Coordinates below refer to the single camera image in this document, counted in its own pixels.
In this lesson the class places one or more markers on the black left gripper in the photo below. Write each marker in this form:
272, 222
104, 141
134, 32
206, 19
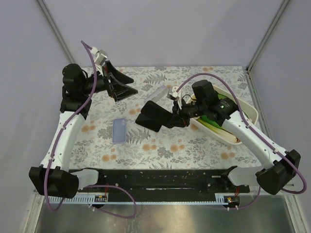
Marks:
110, 82

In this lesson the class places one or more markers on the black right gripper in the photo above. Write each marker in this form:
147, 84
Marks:
177, 115

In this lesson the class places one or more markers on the black phone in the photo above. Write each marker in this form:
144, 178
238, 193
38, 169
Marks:
152, 116

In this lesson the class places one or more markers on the lilac phone case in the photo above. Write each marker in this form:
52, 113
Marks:
119, 130

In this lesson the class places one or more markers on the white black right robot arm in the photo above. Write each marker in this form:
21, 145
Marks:
278, 166

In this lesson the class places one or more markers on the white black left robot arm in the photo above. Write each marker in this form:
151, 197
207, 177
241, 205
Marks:
52, 177

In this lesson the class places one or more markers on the clear acrylic block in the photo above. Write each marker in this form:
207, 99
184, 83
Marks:
159, 93

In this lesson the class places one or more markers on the toy bok choy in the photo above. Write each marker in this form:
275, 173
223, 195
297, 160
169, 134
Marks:
217, 132

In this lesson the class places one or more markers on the floral tablecloth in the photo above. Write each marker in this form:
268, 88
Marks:
176, 148

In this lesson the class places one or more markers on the white oval basket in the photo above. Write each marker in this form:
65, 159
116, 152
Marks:
249, 111

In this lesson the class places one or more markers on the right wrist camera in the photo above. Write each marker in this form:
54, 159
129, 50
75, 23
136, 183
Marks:
173, 93

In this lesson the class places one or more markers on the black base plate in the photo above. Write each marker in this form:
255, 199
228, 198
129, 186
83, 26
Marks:
165, 185

